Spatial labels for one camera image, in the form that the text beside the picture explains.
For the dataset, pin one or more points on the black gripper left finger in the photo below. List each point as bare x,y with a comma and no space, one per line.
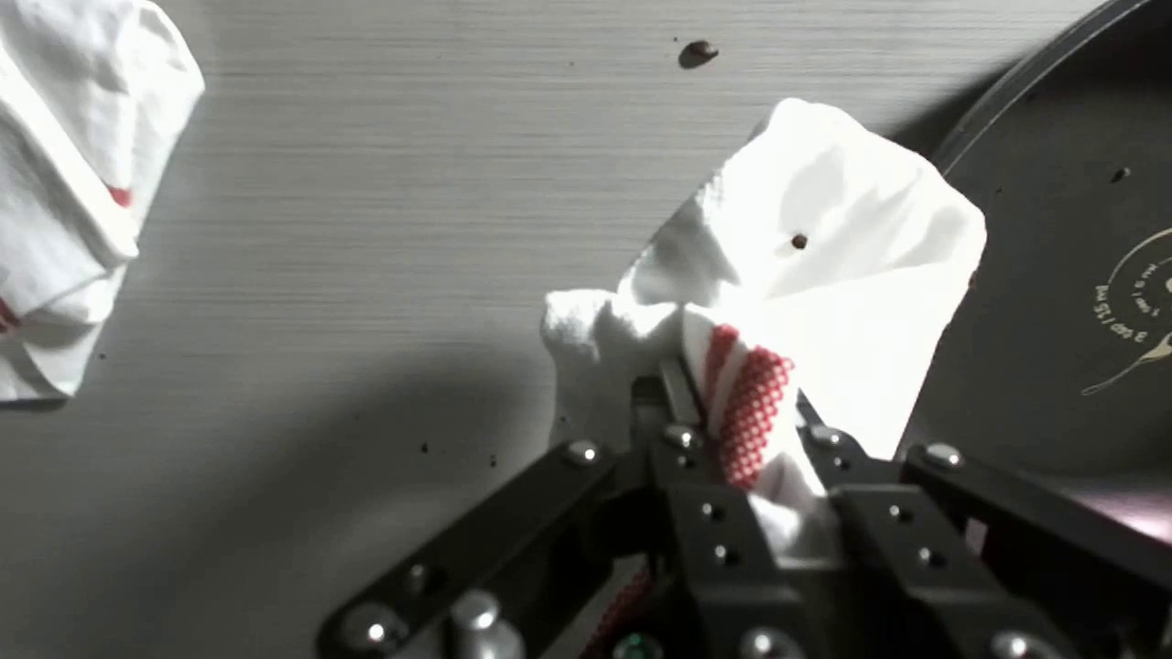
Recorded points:
682,537

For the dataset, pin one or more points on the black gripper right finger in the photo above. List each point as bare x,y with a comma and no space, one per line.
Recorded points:
952,537

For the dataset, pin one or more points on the small white towel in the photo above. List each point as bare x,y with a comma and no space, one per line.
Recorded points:
843,269

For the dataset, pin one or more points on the dark frying pan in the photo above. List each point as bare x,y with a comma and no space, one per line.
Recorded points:
1073,269

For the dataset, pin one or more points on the folded white red-striped towel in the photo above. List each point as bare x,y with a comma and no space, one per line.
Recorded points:
75,197

